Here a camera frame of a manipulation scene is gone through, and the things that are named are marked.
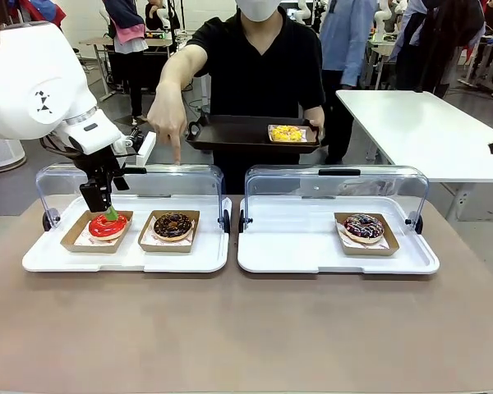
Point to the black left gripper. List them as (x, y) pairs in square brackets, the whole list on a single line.
[(100, 164)]

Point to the red glazed donut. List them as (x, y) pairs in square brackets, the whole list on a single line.
[(102, 230)]

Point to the black serving tray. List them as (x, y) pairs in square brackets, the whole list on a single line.
[(230, 137)]

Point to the yellow sprinkled donut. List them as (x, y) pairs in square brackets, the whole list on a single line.
[(285, 133)]

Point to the brown paper donut box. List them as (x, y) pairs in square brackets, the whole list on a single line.
[(305, 137), (72, 242), (392, 248), (146, 245)]

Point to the person's right forearm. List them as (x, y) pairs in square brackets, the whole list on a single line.
[(181, 65)]

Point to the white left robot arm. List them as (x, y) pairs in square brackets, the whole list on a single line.
[(29, 82)]

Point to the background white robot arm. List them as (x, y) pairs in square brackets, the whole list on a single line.
[(381, 18)]

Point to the person's left forearm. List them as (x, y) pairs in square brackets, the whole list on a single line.
[(315, 111)]

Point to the chocolate glazed donut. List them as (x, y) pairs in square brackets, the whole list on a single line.
[(164, 232)]

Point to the dark purple drizzled donut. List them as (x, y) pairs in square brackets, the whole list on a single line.
[(355, 234)]

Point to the person's black shirt torso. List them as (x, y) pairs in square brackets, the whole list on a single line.
[(263, 74)]

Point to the person's right hand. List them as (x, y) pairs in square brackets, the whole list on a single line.
[(168, 115)]

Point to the person's left hand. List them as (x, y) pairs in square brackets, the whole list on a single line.
[(319, 125)]

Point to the clear plastic tray lid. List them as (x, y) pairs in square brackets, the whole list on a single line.
[(378, 186), (176, 184)]

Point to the black hinge knob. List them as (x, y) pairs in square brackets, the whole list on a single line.
[(227, 221), (46, 221), (242, 221), (418, 223)]

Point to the white display tray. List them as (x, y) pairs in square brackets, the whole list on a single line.
[(271, 246), (45, 256)]

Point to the white table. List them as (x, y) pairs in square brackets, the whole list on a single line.
[(394, 119)]

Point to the bystander in dark coat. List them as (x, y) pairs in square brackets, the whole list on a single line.
[(435, 45)]

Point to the background work desk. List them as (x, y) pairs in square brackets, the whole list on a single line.
[(102, 41)]

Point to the bystander in pink blue top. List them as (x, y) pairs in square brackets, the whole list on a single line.
[(129, 41)]

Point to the bystander in light blue shirt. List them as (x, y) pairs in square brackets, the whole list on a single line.
[(347, 45)]

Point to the bystander in red blue jacket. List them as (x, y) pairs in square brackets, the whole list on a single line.
[(37, 10)]

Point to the white face mask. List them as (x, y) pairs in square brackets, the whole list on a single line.
[(256, 10)]

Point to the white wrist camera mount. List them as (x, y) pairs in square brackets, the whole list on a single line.
[(147, 147)]

